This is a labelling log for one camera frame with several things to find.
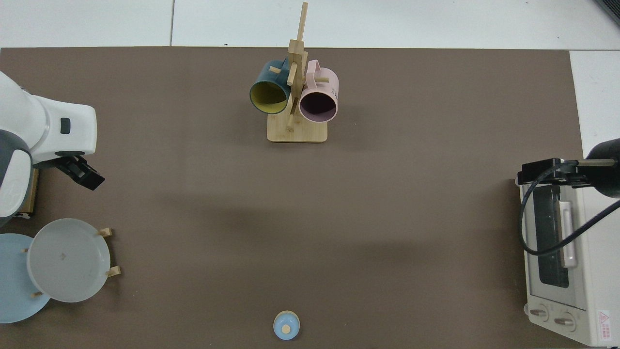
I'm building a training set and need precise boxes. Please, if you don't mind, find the grey plate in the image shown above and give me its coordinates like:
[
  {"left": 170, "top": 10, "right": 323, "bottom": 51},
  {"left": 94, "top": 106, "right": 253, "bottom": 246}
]
[{"left": 27, "top": 218, "right": 111, "bottom": 303}]

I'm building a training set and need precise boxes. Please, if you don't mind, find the wooden plate rack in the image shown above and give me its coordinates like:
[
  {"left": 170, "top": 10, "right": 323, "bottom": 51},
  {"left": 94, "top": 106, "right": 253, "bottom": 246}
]
[{"left": 22, "top": 227, "right": 122, "bottom": 298}]

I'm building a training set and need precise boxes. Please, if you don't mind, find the pale toaster oven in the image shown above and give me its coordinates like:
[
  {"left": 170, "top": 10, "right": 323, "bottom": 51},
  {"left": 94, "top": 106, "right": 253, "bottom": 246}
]
[{"left": 514, "top": 162, "right": 620, "bottom": 347}]

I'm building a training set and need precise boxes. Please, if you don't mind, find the light blue plate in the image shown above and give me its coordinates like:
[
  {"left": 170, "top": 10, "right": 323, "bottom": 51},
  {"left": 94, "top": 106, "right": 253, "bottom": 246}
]
[{"left": 0, "top": 233, "right": 51, "bottom": 324}]

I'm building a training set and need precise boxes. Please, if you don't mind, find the brown table cloth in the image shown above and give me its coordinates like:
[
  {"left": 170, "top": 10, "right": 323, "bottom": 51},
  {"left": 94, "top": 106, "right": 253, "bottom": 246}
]
[{"left": 0, "top": 46, "right": 587, "bottom": 349}]

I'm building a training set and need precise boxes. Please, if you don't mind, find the dark grey equipment corner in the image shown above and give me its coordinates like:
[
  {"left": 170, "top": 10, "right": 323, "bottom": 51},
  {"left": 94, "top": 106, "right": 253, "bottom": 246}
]
[{"left": 595, "top": 0, "right": 620, "bottom": 27}]

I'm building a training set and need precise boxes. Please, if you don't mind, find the dark blue mug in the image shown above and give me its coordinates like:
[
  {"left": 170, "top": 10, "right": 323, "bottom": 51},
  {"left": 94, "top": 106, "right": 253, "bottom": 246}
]
[{"left": 249, "top": 59, "right": 291, "bottom": 115}]

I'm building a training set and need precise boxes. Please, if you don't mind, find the wooden cup stand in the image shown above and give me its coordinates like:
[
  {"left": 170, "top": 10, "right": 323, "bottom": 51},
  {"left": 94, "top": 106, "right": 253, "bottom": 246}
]
[{"left": 267, "top": 2, "right": 328, "bottom": 143}]

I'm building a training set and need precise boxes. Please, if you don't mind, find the small blue round thing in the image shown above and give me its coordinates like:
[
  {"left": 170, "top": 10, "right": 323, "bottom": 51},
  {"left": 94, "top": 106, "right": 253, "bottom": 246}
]
[{"left": 273, "top": 311, "right": 301, "bottom": 341}]

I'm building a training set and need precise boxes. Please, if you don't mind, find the pink mug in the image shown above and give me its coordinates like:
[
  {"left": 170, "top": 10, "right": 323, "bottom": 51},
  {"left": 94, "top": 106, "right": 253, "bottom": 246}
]
[{"left": 298, "top": 60, "right": 339, "bottom": 123}]

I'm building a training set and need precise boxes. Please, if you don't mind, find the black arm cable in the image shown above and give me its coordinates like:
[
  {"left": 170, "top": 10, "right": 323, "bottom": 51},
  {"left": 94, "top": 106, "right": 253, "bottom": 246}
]
[{"left": 518, "top": 162, "right": 620, "bottom": 256}]

